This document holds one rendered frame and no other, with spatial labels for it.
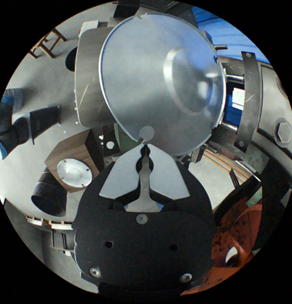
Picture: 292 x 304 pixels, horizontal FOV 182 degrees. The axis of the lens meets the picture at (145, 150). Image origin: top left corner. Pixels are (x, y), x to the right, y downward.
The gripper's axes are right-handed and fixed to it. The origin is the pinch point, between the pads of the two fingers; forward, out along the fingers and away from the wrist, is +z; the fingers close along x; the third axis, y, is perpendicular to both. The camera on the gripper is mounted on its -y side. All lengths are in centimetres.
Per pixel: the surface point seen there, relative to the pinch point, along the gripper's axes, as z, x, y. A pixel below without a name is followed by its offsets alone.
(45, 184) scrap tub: 7, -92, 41
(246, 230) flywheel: -19, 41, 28
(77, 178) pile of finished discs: 23, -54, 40
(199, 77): 5.0, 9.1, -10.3
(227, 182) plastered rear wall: 49, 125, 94
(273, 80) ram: -5.9, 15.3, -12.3
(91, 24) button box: 11.7, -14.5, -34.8
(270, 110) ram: -5.6, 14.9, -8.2
